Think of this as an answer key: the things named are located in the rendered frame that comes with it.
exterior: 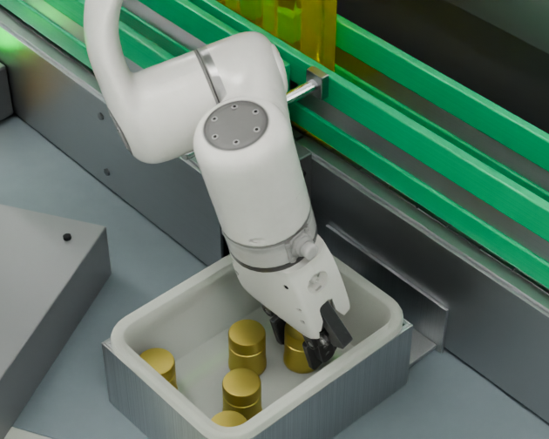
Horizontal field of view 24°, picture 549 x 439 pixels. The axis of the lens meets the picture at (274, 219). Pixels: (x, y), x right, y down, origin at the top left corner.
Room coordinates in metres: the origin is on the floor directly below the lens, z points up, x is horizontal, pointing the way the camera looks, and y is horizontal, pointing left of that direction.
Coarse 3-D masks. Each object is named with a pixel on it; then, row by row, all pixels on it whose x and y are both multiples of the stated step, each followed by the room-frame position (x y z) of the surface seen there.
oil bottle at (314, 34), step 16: (272, 0) 1.06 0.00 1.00; (288, 0) 1.04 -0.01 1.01; (304, 0) 1.04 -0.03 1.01; (320, 0) 1.05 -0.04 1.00; (336, 0) 1.07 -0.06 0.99; (272, 16) 1.06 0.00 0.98; (288, 16) 1.04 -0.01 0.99; (304, 16) 1.04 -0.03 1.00; (320, 16) 1.05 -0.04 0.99; (272, 32) 1.06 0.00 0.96; (288, 32) 1.04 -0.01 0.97; (304, 32) 1.04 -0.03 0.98; (320, 32) 1.05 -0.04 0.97; (304, 48) 1.04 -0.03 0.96; (320, 48) 1.05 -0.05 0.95
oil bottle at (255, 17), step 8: (232, 0) 1.11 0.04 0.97; (240, 0) 1.10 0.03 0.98; (248, 0) 1.09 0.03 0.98; (256, 0) 1.08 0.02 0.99; (232, 8) 1.11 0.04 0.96; (240, 8) 1.10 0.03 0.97; (248, 8) 1.09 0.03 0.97; (256, 8) 1.08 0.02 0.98; (248, 16) 1.09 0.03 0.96; (256, 16) 1.08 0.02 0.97; (256, 24) 1.08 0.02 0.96
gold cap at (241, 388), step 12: (228, 372) 0.75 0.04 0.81; (240, 372) 0.75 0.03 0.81; (252, 372) 0.75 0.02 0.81; (228, 384) 0.73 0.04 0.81; (240, 384) 0.73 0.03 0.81; (252, 384) 0.73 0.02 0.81; (228, 396) 0.72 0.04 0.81; (240, 396) 0.72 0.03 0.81; (252, 396) 0.72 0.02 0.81; (228, 408) 0.72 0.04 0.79; (240, 408) 0.72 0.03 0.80; (252, 408) 0.72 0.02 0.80
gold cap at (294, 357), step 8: (288, 328) 0.80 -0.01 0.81; (288, 336) 0.79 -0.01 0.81; (296, 336) 0.79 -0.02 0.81; (288, 344) 0.79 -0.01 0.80; (296, 344) 0.79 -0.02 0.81; (288, 352) 0.79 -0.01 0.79; (296, 352) 0.79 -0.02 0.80; (288, 360) 0.79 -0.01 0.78; (296, 360) 0.79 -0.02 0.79; (304, 360) 0.79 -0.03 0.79; (288, 368) 0.79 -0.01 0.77; (296, 368) 0.79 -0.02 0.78; (304, 368) 0.79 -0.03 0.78
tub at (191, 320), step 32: (192, 288) 0.83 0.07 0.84; (224, 288) 0.85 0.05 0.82; (352, 288) 0.83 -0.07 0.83; (128, 320) 0.78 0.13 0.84; (160, 320) 0.80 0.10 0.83; (192, 320) 0.82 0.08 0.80; (224, 320) 0.84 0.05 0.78; (256, 320) 0.85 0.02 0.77; (352, 320) 0.83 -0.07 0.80; (384, 320) 0.80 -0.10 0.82; (128, 352) 0.75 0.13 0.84; (192, 352) 0.81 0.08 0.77; (224, 352) 0.81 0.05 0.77; (352, 352) 0.75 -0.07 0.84; (160, 384) 0.71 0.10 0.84; (192, 384) 0.77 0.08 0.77; (288, 384) 0.77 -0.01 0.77; (320, 384) 0.71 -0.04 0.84; (192, 416) 0.68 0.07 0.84; (256, 416) 0.68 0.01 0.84
